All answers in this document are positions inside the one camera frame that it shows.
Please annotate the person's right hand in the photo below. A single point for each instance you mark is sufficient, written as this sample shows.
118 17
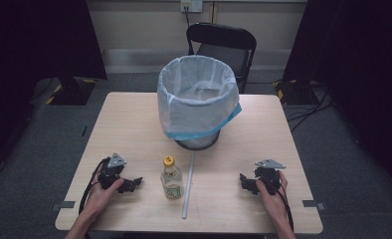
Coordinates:
277 202

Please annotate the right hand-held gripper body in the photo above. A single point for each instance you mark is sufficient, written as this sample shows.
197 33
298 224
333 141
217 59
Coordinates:
268 176

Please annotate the white drinking straw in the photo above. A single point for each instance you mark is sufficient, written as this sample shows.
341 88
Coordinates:
188 186

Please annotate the clear bottle with yellow cap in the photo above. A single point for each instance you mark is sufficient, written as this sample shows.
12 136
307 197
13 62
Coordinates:
171 186

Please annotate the dark curtain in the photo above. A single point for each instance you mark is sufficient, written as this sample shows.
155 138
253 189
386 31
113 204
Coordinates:
359 59
35 40

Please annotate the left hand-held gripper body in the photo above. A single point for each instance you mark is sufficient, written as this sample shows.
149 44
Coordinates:
110 174

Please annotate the white wall socket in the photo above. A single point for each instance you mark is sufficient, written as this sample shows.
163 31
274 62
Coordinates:
191 5

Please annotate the black stand base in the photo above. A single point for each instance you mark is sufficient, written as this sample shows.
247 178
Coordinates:
295 93
72 91

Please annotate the person's left hand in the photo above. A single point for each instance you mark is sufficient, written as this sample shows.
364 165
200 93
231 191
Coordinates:
99 199

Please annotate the trash bin with plastic liner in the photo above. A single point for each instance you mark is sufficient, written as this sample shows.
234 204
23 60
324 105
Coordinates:
197 113

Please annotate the black folding chair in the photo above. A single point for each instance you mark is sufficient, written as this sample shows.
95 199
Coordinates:
227 49

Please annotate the grey tape piece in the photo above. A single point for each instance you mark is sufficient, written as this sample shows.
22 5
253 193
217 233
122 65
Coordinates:
311 204
64 204

